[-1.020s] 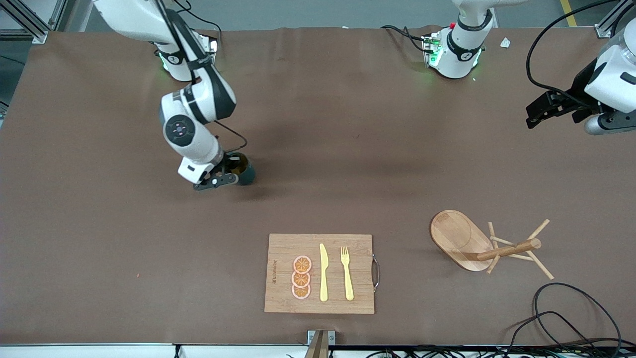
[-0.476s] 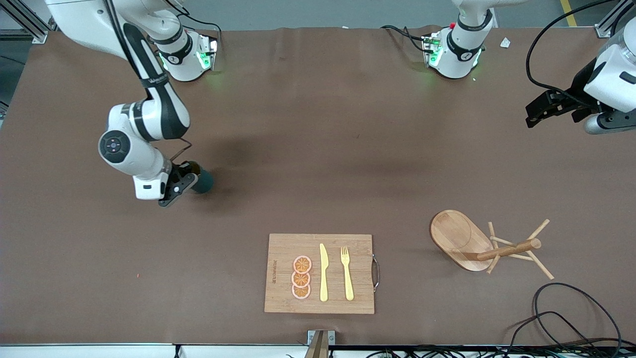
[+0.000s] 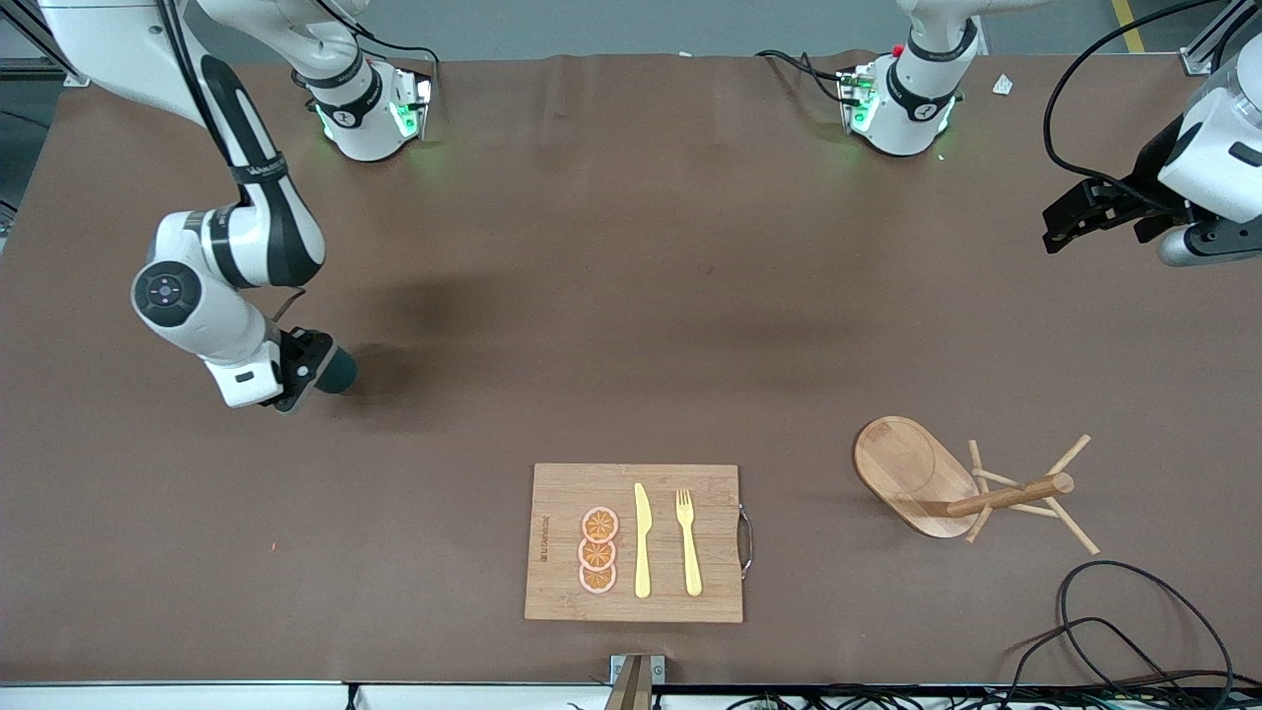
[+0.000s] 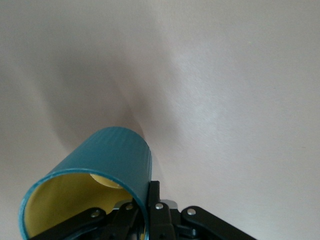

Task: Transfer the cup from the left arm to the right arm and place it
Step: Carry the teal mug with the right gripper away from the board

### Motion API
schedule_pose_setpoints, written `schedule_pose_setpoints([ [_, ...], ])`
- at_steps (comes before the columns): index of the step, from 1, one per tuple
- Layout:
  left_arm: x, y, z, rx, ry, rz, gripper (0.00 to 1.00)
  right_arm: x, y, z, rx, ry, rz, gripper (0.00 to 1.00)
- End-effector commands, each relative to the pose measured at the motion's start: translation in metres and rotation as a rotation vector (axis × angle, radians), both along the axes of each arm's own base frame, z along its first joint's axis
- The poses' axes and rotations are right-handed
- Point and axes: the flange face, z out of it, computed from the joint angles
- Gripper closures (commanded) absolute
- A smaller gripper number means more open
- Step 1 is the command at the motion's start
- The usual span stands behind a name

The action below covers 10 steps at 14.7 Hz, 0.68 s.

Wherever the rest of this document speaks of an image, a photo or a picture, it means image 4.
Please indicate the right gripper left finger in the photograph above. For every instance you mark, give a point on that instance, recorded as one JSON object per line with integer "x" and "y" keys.
{"x": 100, "y": 222}

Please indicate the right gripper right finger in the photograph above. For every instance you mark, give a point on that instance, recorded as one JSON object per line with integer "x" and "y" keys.
{"x": 162, "y": 225}

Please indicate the teal cup yellow inside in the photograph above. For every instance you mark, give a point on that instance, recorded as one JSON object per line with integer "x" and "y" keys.
{"x": 112, "y": 155}

